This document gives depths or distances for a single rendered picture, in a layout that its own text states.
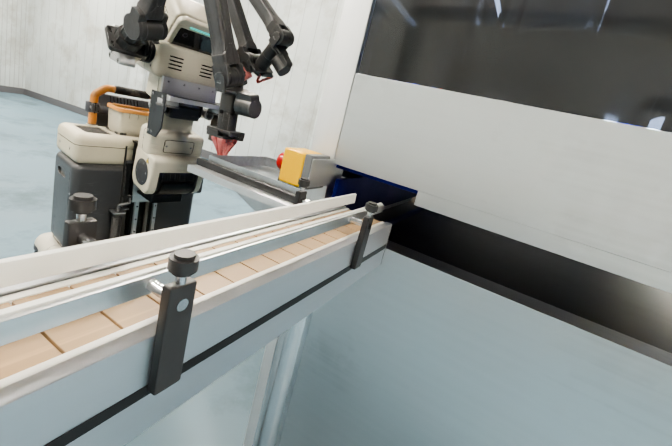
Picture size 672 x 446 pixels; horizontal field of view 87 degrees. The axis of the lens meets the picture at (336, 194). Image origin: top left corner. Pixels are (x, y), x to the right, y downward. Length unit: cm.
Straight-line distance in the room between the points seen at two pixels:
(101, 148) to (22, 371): 148
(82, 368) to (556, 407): 72
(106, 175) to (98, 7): 623
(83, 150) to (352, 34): 123
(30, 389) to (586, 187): 69
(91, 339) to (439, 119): 61
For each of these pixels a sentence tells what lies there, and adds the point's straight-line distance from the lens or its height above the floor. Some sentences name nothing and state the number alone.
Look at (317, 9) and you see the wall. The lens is 503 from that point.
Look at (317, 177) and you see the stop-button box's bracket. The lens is 74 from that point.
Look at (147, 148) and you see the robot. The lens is 154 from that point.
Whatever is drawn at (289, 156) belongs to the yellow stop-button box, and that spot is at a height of 101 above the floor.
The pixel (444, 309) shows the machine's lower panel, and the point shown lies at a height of 81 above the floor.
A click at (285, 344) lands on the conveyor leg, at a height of 73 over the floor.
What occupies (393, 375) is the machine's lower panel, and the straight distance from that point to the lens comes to 86.
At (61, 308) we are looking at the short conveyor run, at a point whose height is 96.
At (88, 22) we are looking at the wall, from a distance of 801.
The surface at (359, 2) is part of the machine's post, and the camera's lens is 82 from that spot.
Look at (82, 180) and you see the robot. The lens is 175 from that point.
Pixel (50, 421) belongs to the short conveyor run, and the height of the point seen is 91.
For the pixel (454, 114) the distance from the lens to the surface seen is 71.
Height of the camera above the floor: 112
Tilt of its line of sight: 12 degrees down
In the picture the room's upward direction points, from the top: 14 degrees clockwise
